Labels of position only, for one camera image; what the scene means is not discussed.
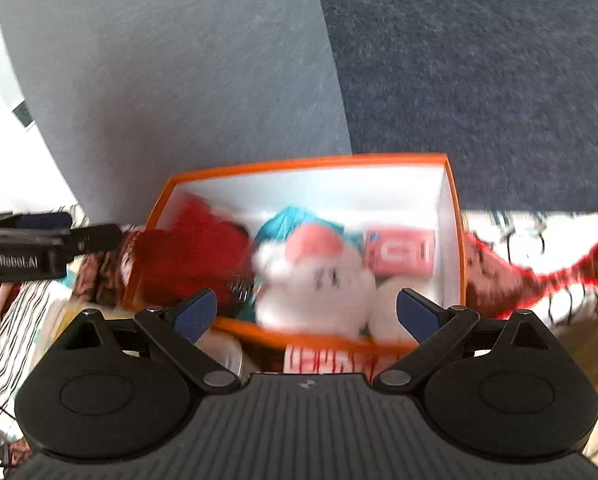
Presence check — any striped cloth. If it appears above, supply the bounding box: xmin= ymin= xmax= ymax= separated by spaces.
xmin=0 ymin=204 xmax=90 ymax=463

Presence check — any dark grey headboard panel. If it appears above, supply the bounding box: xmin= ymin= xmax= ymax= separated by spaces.
xmin=309 ymin=0 xmax=598 ymax=214

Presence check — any small pink box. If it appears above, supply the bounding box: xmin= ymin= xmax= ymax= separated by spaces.
xmin=364 ymin=227 xmax=437 ymax=279

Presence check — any white wall socket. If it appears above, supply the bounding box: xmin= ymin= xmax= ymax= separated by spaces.
xmin=13 ymin=101 xmax=36 ymax=129

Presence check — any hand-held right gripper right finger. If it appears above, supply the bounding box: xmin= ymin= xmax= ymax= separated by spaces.
xmin=376 ymin=288 xmax=560 ymax=392

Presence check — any white plush toy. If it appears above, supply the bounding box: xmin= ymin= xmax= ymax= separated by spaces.
xmin=253 ymin=222 xmax=416 ymax=342

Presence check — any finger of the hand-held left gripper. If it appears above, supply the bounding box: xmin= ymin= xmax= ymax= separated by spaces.
xmin=0 ymin=211 xmax=74 ymax=234
xmin=61 ymin=224 xmax=124 ymax=261

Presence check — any red fuzzy glove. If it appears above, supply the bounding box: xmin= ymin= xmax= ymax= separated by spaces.
xmin=139 ymin=196 xmax=253 ymax=311

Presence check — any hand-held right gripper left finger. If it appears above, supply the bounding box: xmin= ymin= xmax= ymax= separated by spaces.
xmin=54 ymin=288 xmax=243 ymax=392

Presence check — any teal wet wipes packet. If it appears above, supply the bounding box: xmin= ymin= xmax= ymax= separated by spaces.
xmin=239 ymin=205 xmax=346 ymax=322

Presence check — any orange cardboard box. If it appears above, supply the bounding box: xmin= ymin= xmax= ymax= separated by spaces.
xmin=124 ymin=154 xmax=467 ymax=357

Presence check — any light grey headboard panel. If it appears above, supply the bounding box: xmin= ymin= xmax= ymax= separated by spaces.
xmin=0 ymin=0 xmax=353 ymax=211

